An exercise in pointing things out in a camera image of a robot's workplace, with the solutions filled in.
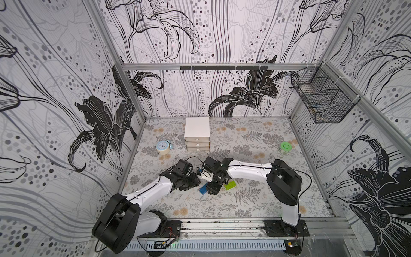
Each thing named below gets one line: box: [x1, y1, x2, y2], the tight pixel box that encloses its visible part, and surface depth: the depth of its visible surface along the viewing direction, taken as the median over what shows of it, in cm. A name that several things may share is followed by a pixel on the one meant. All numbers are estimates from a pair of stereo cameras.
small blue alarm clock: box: [155, 139, 173, 156], surface depth 100 cm
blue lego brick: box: [199, 182, 209, 196], surface depth 85 cm
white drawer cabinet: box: [184, 116, 211, 152], surface depth 97 cm
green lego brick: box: [224, 180, 238, 191], surface depth 88 cm
